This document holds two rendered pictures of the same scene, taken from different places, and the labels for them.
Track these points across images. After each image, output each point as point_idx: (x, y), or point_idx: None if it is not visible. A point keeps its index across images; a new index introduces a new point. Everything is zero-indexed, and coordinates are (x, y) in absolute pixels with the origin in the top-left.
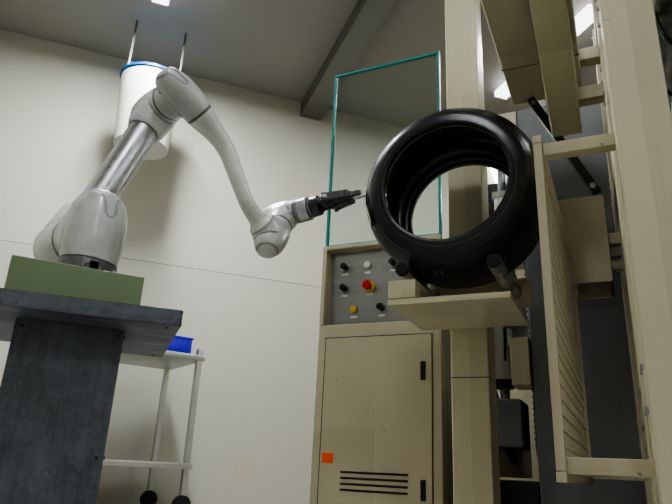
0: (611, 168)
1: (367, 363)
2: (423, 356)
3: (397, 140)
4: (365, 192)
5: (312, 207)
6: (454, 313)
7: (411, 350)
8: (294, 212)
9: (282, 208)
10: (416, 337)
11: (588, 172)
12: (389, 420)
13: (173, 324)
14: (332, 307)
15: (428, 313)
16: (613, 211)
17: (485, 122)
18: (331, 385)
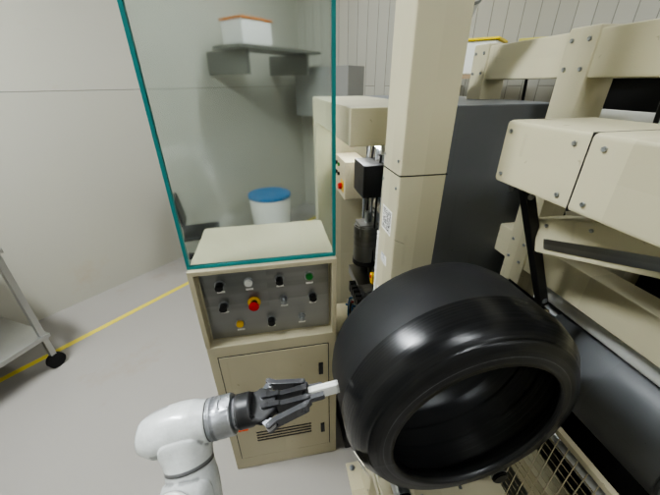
0: (558, 273)
1: (268, 370)
2: (320, 359)
3: (422, 387)
4: (331, 392)
5: (247, 428)
6: None
7: (309, 357)
8: (215, 441)
9: (192, 451)
10: (313, 348)
11: (546, 288)
12: None
13: None
14: (213, 323)
15: None
16: (518, 276)
17: (558, 363)
18: (234, 389)
